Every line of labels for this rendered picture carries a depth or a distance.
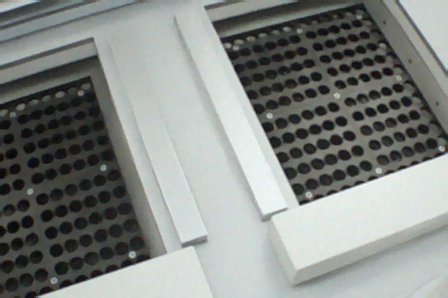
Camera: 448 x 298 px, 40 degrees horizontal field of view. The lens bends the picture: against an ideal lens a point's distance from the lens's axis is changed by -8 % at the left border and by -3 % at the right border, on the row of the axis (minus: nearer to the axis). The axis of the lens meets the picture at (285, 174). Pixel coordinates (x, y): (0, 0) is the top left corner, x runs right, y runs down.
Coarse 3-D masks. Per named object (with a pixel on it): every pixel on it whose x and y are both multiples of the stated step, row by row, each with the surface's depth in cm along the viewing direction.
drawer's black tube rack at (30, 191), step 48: (0, 144) 59; (48, 144) 63; (96, 144) 60; (0, 192) 57; (48, 192) 57; (96, 192) 58; (0, 240) 54; (48, 240) 55; (96, 240) 58; (144, 240) 56; (0, 288) 55; (48, 288) 53
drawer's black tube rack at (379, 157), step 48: (240, 48) 67; (288, 48) 68; (336, 48) 69; (384, 48) 69; (288, 96) 65; (336, 96) 65; (384, 96) 66; (288, 144) 62; (336, 144) 66; (384, 144) 67; (432, 144) 67; (336, 192) 60
